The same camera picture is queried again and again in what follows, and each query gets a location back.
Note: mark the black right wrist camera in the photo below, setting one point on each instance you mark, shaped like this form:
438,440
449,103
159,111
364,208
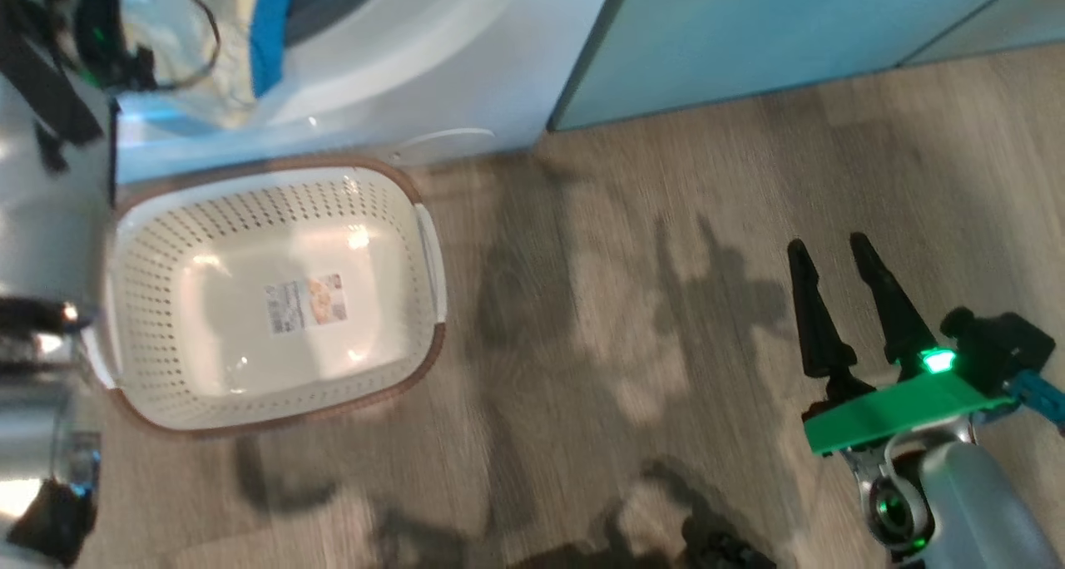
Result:
994,344

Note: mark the white front-load washing machine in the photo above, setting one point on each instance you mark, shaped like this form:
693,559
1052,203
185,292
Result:
466,61

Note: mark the round white filter cover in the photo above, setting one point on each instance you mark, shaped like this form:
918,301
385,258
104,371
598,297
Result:
441,139

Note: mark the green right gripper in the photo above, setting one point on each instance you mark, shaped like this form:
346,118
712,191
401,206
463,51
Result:
899,411

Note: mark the blue cloth garment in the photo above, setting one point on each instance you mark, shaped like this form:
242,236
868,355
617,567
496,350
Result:
270,28

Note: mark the white perforated basket brown rim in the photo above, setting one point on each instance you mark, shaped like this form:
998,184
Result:
166,369

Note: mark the paper label inside basket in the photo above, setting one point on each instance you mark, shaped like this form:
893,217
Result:
305,304

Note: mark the pale yellow bear-print garment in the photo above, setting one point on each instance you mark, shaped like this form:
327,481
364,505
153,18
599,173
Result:
225,45

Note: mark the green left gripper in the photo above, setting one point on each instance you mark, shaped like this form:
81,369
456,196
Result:
112,28

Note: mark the pale green cabinet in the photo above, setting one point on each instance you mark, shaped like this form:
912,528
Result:
998,28
749,37

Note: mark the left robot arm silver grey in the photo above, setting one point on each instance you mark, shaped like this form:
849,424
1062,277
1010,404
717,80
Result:
33,386

